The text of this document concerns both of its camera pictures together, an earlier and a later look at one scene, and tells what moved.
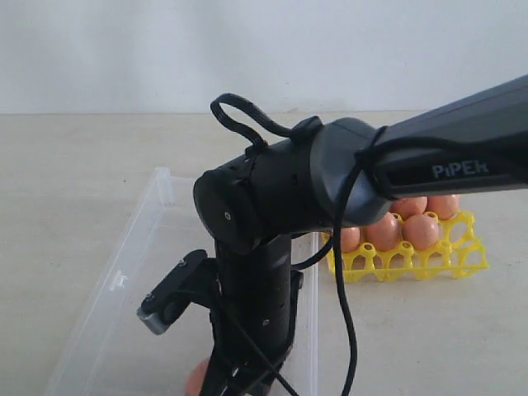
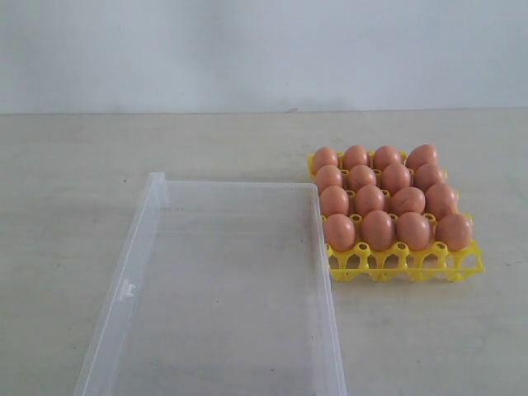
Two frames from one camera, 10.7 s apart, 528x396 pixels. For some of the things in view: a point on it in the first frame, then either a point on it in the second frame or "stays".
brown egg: [445, 205] stays
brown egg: [196, 380] -> [455, 230]
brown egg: [408, 206] stays
